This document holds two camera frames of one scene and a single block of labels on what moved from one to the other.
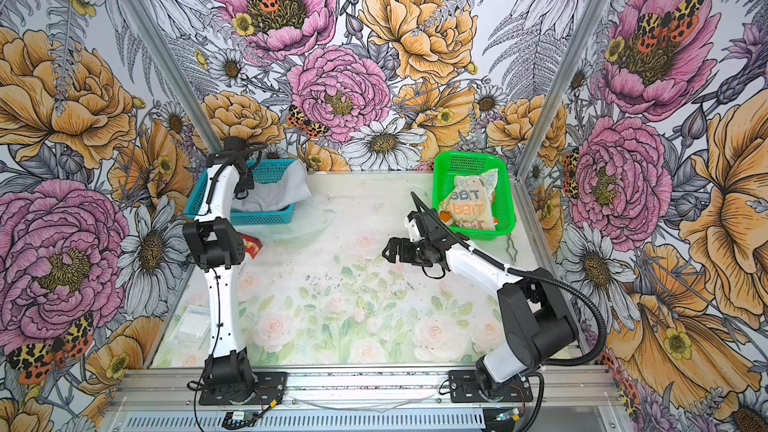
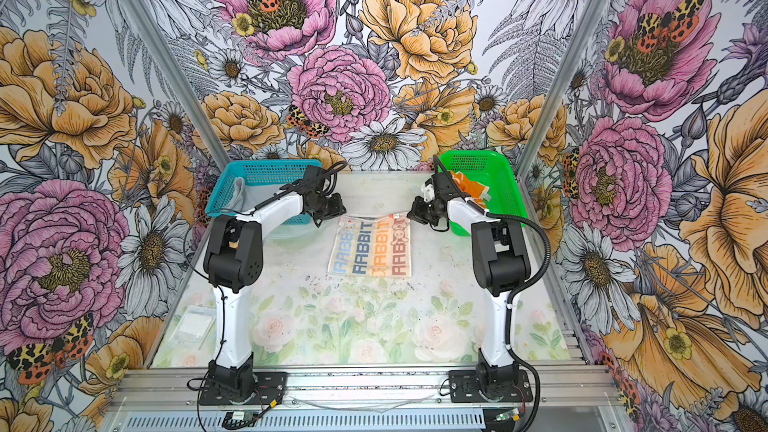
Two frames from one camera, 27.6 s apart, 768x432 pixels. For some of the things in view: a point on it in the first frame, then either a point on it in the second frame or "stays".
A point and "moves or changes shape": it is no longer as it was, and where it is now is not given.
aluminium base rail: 564,399 stays
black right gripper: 392,244 → 416,213
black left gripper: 247,184 → 336,210
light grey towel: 291,188 moves or changes shape
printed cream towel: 470,204 → 372,246
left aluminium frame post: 160,48 stays
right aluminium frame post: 525,182 stays
